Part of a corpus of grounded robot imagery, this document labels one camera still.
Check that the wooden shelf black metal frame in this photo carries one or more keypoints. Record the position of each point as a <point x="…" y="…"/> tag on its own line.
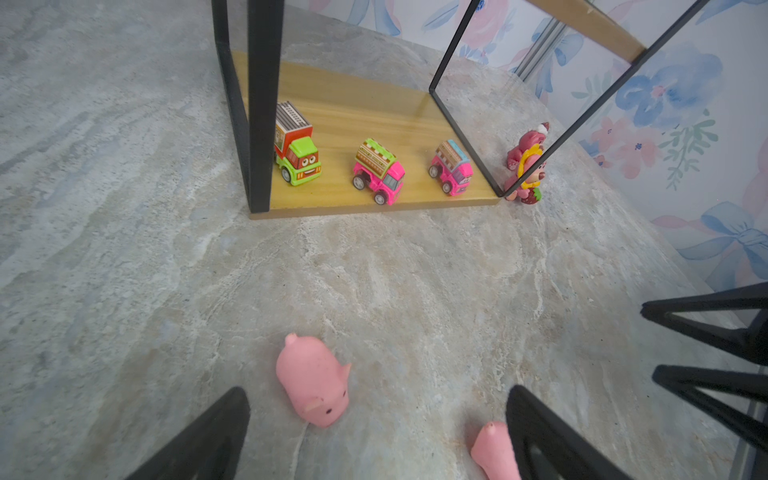
<point x="344" y="110"/>

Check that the pink bear toy with cherry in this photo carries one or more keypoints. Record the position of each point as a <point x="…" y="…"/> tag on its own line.
<point x="531" y="138"/>

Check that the colourful robot toy pink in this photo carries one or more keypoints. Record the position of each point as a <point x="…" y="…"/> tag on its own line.
<point x="452" y="167"/>

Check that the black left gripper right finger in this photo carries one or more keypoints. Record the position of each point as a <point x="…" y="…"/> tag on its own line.
<point x="546" y="447"/>

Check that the colourful robot toy green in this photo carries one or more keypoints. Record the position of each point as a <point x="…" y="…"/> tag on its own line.
<point x="377" y="169"/>

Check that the pink pig toy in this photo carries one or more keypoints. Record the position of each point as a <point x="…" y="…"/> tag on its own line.
<point x="494" y="454"/>
<point x="314" y="380"/>

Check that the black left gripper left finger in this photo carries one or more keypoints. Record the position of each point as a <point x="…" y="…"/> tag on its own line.
<point x="208" y="448"/>

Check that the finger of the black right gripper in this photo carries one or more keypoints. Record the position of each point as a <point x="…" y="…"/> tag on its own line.
<point x="748" y="343"/>
<point x="694" y="384"/>

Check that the brown green robot toy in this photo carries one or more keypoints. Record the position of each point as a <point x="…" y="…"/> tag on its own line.
<point x="296" y="154"/>

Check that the pink bear toy yellow petals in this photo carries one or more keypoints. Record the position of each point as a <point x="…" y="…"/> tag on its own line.
<point x="522" y="165"/>

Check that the aluminium corner post right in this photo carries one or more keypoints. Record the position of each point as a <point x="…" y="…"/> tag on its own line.
<point x="549" y="34"/>

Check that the pink pig toy front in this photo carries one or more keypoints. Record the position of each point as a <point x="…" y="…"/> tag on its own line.
<point x="494" y="454"/>

